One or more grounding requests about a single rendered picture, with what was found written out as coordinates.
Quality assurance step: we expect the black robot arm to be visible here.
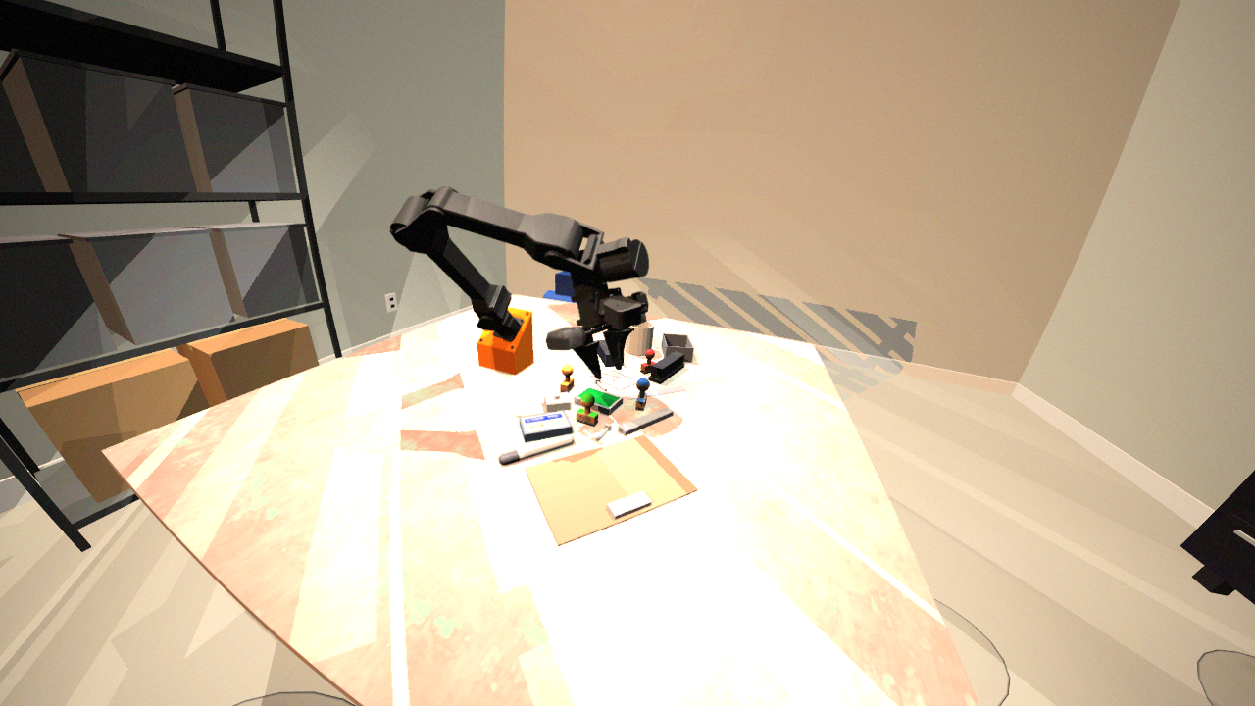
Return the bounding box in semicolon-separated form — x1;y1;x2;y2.
390;186;649;341

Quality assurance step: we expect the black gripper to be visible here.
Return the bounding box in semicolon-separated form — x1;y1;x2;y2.
546;283;634;379

